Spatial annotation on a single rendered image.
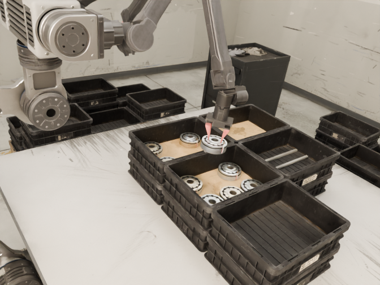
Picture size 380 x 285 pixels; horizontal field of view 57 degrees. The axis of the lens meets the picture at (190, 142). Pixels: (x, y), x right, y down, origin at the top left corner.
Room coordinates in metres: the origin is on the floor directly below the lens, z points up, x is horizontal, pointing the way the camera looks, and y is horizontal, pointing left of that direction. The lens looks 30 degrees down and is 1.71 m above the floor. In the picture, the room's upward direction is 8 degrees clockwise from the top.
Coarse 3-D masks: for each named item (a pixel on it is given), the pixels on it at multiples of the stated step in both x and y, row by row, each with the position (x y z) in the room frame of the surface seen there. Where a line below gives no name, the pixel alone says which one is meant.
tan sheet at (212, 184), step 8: (200, 176) 1.24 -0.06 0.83; (208, 176) 1.25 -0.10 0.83; (216, 176) 1.26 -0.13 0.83; (240, 176) 1.28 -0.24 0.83; (248, 176) 1.29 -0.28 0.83; (208, 184) 1.19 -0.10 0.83; (216, 184) 1.20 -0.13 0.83; (224, 184) 1.21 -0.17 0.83; (232, 184) 1.22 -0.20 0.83; (208, 192) 1.14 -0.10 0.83; (216, 192) 1.15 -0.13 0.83
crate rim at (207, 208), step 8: (232, 144) 1.38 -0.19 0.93; (248, 152) 1.33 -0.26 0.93; (184, 160) 1.20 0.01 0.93; (256, 160) 1.28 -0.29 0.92; (168, 168) 1.13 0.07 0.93; (272, 168) 1.23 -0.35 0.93; (176, 176) 1.08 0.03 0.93; (280, 176) 1.17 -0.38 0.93; (184, 184) 1.04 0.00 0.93; (264, 184) 1.10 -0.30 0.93; (192, 192) 1.00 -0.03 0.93; (248, 192) 1.04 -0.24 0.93; (200, 200) 0.96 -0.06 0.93; (224, 200) 0.98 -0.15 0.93; (208, 208) 0.93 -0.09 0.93
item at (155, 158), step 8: (176, 120) 1.55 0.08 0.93; (184, 120) 1.57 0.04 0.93; (200, 120) 1.59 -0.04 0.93; (144, 128) 1.42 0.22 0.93; (128, 136) 1.37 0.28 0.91; (136, 144) 1.31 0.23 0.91; (144, 144) 1.28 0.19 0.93; (144, 152) 1.26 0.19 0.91; (152, 152) 1.23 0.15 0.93; (200, 152) 1.28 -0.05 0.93; (152, 160) 1.20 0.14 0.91; (160, 160) 1.18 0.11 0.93; (176, 160) 1.19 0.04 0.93
